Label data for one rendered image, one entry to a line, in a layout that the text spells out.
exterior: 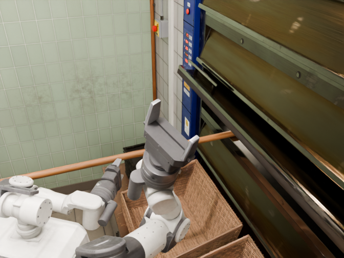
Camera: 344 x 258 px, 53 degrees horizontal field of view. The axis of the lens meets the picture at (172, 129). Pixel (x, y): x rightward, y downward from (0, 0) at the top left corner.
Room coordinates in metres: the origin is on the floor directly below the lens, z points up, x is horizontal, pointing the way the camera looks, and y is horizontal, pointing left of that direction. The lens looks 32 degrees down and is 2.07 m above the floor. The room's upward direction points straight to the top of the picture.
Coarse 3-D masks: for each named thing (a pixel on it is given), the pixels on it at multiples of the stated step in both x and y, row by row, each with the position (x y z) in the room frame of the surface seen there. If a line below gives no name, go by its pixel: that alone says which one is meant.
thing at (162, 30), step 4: (156, 20) 2.23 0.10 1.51; (160, 20) 2.22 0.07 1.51; (164, 20) 2.22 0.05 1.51; (156, 24) 2.22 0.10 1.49; (160, 24) 2.18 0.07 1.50; (164, 24) 2.19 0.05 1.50; (160, 28) 2.18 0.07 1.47; (164, 28) 2.19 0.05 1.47; (156, 32) 2.23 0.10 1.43; (160, 32) 2.18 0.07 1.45; (164, 32) 2.19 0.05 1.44; (160, 36) 2.18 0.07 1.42; (164, 36) 2.19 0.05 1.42
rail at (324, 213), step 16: (192, 80) 1.44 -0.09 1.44; (208, 96) 1.28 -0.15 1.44; (224, 112) 1.14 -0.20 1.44; (240, 128) 1.02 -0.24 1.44; (256, 144) 0.92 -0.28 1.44; (272, 160) 0.83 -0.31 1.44; (288, 176) 0.76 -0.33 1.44; (304, 192) 0.69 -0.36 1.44; (320, 208) 0.63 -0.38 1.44; (336, 224) 0.58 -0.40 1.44
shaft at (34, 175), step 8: (208, 136) 1.33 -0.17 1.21; (216, 136) 1.33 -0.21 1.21; (224, 136) 1.34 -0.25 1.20; (232, 136) 1.36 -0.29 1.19; (128, 152) 1.20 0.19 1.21; (136, 152) 1.20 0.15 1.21; (96, 160) 1.15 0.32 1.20; (104, 160) 1.15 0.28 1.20; (112, 160) 1.16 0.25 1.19; (56, 168) 1.09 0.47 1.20; (64, 168) 1.10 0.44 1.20; (72, 168) 1.10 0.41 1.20; (80, 168) 1.11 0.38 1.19; (32, 176) 1.05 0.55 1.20; (40, 176) 1.06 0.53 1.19; (48, 176) 1.07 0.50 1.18
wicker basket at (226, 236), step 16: (192, 160) 1.62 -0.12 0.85; (192, 176) 1.59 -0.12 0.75; (208, 176) 1.47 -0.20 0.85; (176, 192) 1.58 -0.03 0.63; (192, 192) 1.53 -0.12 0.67; (208, 192) 1.41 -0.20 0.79; (128, 208) 1.48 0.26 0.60; (144, 208) 1.48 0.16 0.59; (208, 208) 1.35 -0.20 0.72; (224, 208) 1.26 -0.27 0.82; (128, 224) 1.32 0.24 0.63; (192, 224) 1.36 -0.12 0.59; (208, 224) 1.30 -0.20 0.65; (224, 224) 1.21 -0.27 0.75; (240, 224) 1.12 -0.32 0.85; (192, 240) 1.25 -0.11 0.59; (208, 240) 1.06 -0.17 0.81; (224, 240) 1.09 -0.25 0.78; (160, 256) 1.15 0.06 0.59; (176, 256) 1.01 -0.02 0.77; (192, 256) 1.03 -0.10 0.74
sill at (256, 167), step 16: (208, 112) 1.61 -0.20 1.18; (224, 128) 1.44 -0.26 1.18; (240, 144) 1.30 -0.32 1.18; (256, 160) 1.18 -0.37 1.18; (256, 176) 1.12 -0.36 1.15; (272, 176) 1.07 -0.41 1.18; (272, 192) 1.01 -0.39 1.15; (288, 208) 0.91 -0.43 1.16; (304, 224) 0.83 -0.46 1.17; (320, 240) 0.75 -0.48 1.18; (336, 256) 0.69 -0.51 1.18
